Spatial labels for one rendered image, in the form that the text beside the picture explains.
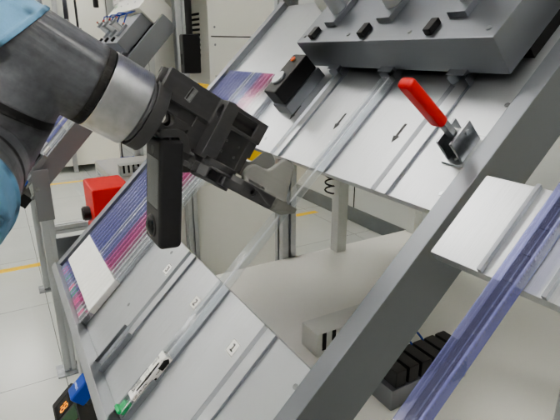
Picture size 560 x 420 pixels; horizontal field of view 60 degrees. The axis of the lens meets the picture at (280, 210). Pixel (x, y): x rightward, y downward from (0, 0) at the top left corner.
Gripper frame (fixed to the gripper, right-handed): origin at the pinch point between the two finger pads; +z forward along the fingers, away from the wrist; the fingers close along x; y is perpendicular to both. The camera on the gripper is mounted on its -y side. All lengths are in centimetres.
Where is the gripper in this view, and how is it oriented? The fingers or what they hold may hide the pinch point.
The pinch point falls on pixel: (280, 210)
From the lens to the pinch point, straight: 58.0
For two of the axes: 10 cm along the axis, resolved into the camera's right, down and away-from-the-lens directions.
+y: 4.7, -8.8, -0.1
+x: -5.0, -2.7, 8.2
